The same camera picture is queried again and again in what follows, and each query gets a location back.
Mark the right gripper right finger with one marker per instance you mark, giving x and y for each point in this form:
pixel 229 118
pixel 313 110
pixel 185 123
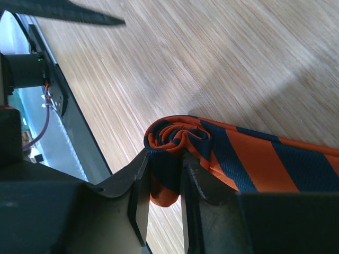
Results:
pixel 218 219

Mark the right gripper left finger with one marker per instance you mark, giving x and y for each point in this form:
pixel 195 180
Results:
pixel 46 211

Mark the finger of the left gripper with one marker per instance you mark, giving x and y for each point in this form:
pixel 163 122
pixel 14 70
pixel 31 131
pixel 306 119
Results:
pixel 61 10

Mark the orange navy striped tie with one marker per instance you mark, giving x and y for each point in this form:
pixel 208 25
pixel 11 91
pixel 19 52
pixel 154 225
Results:
pixel 243 159

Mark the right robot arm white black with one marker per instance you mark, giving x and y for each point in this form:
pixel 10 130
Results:
pixel 16 87

